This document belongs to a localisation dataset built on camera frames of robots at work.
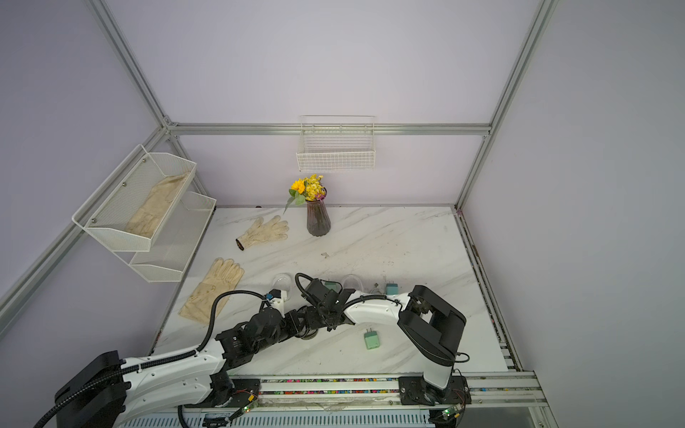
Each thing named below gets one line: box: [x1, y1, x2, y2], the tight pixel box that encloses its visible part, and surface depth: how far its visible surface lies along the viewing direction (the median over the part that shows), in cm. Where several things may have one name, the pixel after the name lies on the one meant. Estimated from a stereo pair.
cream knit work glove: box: [235, 214, 290, 251], surface depth 113 cm
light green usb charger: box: [363, 328, 381, 351], surface depth 84 cm
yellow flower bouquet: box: [282, 173, 327, 215], surface depth 95 cm
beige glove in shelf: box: [124, 172, 190, 239], surface depth 80 cm
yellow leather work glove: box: [177, 258, 245, 325], surface depth 96 cm
